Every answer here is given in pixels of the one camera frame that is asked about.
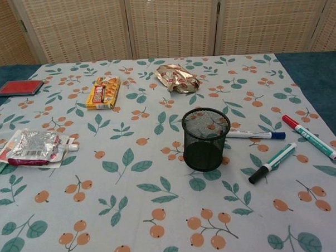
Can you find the blue cap white marker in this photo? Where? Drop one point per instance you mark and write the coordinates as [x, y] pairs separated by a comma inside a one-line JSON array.
[[255, 134]]

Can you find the red ink pad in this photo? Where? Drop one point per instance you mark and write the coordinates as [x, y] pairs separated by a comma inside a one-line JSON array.
[[18, 88]]

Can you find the gold foil snack wrapper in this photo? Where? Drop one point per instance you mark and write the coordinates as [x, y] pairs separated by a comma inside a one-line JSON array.
[[177, 79]]

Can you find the black cap green marker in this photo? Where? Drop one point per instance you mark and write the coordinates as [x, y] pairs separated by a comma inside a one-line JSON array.
[[275, 160]]

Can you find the white red flat packet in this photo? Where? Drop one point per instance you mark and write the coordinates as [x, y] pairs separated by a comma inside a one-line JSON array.
[[0, 158]]

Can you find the floral leaf berry tablecloth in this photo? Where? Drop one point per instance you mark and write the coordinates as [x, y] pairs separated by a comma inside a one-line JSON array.
[[148, 188]]

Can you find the woven bamboo folding screen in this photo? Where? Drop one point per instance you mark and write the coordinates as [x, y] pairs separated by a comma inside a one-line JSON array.
[[166, 25]]

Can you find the red cap green marker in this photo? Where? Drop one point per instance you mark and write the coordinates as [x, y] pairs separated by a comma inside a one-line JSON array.
[[310, 138]]

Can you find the black mesh pen cup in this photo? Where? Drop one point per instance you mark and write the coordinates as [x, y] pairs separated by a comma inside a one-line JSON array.
[[203, 158]]

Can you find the silver spout pouch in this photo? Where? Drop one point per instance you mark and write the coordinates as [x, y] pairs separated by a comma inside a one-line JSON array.
[[35, 145]]

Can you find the yellow curry box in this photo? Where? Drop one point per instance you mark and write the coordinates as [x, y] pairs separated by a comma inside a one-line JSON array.
[[102, 94]]

